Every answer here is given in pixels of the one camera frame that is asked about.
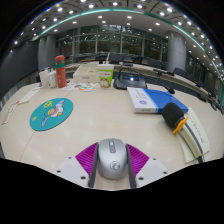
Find white cardboard box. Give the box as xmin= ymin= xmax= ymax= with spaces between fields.
xmin=72 ymin=63 xmax=101 ymax=84

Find silver grey computer mouse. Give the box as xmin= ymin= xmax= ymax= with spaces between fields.
xmin=96 ymin=138 xmax=129 ymax=181

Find dark desk microphone console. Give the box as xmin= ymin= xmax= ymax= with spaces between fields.
xmin=112 ymin=67 xmax=176 ymax=95

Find printed paper cup with straw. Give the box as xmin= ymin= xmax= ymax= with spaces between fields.
xmin=97 ymin=54 xmax=115 ymax=90

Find round teal cartoon mouse pad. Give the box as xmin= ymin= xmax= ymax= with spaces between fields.
xmin=29 ymin=97 xmax=74 ymax=132

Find white paper sheet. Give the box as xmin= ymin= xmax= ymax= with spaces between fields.
xmin=176 ymin=106 xmax=212 ymax=164

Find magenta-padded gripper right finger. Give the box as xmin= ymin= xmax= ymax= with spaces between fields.
xmin=125 ymin=143 xmax=169 ymax=189

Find colourful sticker sheet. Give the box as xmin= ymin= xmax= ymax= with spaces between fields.
xmin=60 ymin=82 xmax=98 ymax=93

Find black microphone with orange ring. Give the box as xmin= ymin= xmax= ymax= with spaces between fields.
xmin=161 ymin=102 xmax=205 ymax=164

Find row of dark office chairs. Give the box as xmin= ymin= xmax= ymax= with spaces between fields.
xmin=74 ymin=53 xmax=208 ymax=88

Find white booklet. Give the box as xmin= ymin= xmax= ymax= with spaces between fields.
xmin=18 ymin=87 xmax=43 ymax=105

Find blue and white book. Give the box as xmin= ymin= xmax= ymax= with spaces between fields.
xmin=126 ymin=86 xmax=190 ymax=115

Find ceiling lights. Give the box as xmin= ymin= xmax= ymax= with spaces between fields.
xmin=13 ymin=0 xmax=224 ymax=73

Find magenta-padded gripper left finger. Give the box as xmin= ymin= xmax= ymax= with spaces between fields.
xmin=54 ymin=141 xmax=100 ymax=189

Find red bottle with green band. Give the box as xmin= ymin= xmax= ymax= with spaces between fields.
xmin=54 ymin=54 xmax=68 ymax=89

